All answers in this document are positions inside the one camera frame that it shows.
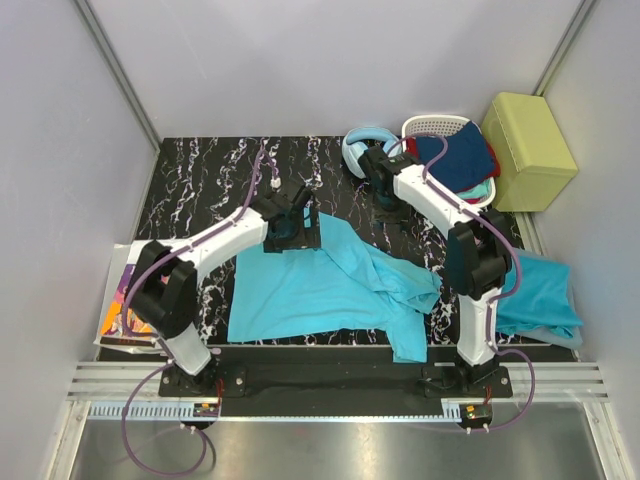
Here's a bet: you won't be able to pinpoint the turquoise t-shirt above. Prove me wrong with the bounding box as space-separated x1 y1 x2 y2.
227 214 441 363

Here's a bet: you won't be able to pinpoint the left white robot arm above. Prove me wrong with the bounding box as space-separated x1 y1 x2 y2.
121 181 321 396

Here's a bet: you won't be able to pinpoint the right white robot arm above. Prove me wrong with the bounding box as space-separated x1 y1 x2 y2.
356 146 521 397

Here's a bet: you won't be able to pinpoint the pile of teal t-shirts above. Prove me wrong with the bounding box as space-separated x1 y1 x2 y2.
496 249 583 350

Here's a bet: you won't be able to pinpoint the light blue headphones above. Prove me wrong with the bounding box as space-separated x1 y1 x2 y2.
341 127 403 179

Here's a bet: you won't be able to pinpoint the white plastic laundry basket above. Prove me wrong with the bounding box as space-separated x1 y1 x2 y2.
402 114 500 207

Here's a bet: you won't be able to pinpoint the navy blue folded t-shirt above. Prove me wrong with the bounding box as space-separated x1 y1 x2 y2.
415 122 496 197

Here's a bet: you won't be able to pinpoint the teal folded t-shirt in basket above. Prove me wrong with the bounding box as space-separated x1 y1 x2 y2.
457 179 491 204

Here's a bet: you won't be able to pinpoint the yellow-green storage box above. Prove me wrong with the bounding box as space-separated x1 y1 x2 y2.
481 92 578 213

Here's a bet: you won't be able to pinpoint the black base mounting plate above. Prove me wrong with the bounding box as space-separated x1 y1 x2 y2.
159 346 513 420

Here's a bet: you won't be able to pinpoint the white paper sheets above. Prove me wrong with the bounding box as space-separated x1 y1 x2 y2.
94 241 161 354

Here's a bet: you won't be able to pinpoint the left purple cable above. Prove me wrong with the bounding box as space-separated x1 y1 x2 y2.
121 147 284 474

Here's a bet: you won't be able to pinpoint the aluminium rail frame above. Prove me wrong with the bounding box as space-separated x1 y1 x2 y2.
46 353 639 479

